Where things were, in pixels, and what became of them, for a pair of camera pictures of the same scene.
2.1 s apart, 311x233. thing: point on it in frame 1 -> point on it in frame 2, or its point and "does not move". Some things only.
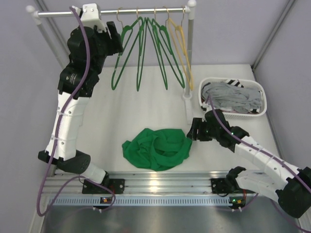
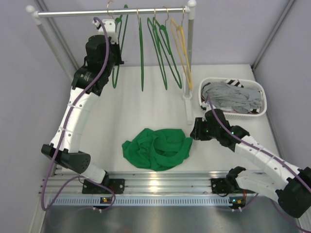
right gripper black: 198,124 does not move
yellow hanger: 178,37 does not move
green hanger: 124,27 -> 117,21
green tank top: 159,150 does not move
